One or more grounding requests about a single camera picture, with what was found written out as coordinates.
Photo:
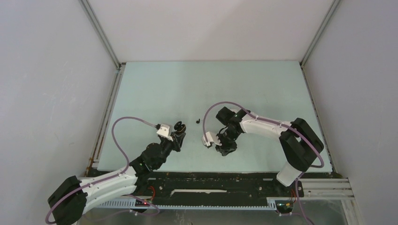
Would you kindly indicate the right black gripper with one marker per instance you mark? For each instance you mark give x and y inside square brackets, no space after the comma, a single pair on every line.
[225,148]

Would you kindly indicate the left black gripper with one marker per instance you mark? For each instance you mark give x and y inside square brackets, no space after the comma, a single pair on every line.
[177,138]

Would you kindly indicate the black earbud charging case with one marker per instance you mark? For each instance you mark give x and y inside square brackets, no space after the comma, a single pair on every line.
[180,127]

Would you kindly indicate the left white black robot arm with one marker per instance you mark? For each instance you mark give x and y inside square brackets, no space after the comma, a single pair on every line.
[75,197]

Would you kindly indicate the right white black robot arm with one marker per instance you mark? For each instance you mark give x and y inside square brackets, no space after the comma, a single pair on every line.
[300,144]

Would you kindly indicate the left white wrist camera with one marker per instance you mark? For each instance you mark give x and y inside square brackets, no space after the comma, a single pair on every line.
[164,131]

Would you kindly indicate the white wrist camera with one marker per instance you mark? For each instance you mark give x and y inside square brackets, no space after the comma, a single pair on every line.
[164,131]
[210,138]

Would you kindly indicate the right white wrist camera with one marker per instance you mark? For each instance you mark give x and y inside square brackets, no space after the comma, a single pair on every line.
[210,138]

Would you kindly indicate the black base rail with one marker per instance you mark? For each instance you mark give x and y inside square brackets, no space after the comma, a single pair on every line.
[217,189]

